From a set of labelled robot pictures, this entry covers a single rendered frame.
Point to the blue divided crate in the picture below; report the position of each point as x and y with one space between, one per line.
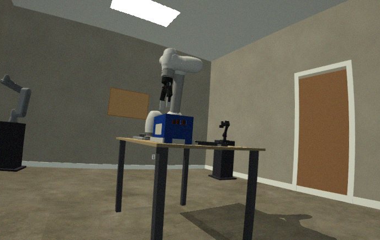
165 129

